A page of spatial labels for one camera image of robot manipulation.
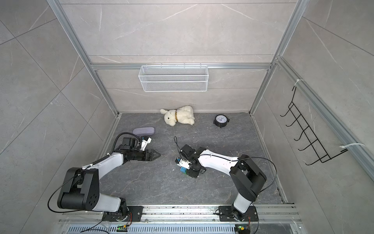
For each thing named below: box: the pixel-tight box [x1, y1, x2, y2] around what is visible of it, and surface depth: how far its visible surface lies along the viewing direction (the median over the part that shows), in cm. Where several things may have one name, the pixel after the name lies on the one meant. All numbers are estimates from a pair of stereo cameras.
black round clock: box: [213, 114, 230, 129], surface depth 113 cm
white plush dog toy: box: [159, 105, 196, 127], surface depth 110 cm
